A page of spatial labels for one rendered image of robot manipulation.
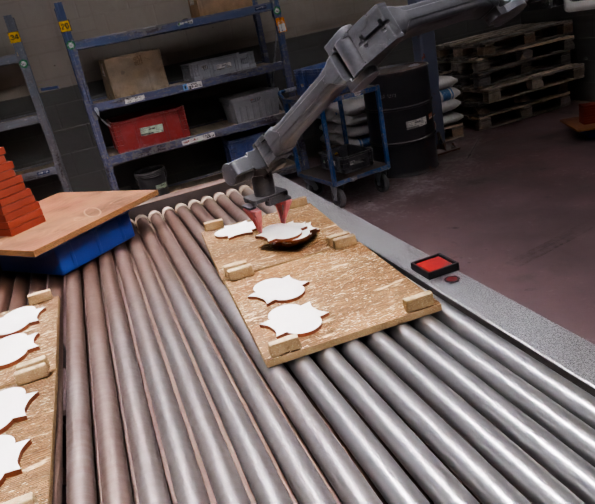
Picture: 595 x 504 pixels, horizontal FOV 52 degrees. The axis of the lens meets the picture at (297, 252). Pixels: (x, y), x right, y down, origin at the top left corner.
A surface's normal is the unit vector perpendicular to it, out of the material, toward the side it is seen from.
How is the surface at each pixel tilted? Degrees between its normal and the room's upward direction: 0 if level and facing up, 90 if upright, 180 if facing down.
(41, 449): 0
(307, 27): 90
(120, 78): 86
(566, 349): 0
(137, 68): 92
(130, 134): 90
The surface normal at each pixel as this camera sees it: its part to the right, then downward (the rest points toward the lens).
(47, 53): 0.36, 0.28
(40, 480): -0.19, -0.91
